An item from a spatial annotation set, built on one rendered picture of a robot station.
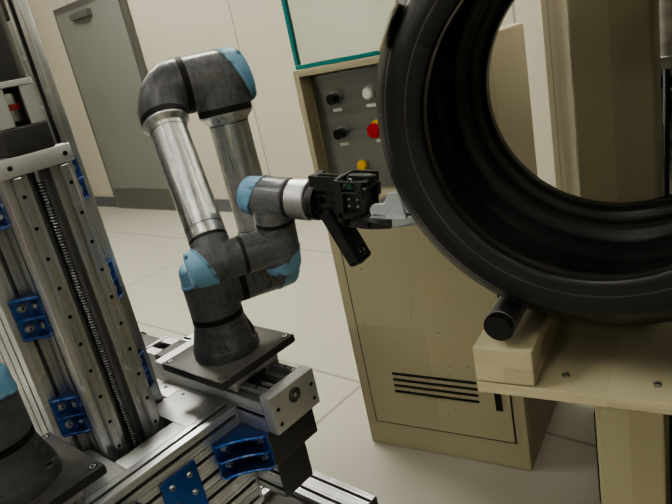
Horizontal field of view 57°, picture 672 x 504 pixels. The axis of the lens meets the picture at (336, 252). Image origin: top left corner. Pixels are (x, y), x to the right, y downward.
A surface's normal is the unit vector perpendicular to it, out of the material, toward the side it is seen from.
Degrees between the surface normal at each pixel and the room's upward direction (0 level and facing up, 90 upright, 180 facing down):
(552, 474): 0
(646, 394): 0
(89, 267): 90
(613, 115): 90
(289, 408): 90
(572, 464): 0
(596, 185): 90
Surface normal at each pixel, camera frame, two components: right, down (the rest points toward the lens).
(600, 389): -0.20, -0.92
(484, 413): -0.48, 0.38
